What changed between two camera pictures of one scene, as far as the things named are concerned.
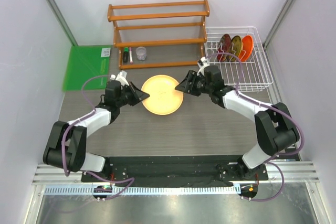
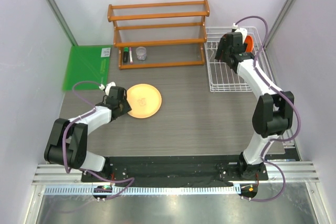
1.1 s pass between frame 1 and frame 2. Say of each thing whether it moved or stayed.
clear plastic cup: stayed
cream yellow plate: moved
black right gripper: moved
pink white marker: stayed
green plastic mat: stayed
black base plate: stayed
